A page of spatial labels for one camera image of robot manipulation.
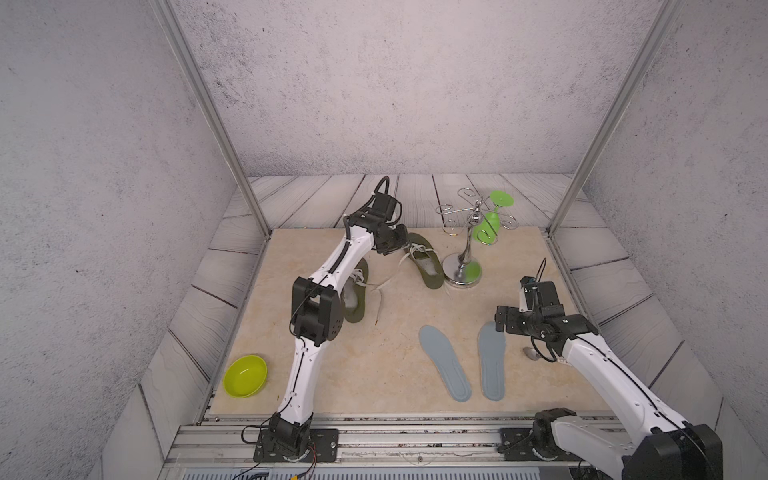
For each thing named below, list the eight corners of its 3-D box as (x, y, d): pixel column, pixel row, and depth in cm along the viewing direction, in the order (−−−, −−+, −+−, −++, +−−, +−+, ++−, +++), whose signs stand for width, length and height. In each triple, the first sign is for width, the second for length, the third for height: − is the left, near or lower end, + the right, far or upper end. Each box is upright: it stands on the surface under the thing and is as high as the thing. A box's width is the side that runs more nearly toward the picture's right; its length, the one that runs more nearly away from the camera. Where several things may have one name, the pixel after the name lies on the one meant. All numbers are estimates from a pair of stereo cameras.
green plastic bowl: (225, 400, 83) (216, 393, 78) (238, 363, 89) (230, 355, 85) (264, 400, 82) (257, 393, 78) (273, 363, 89) (267, 355, 85)
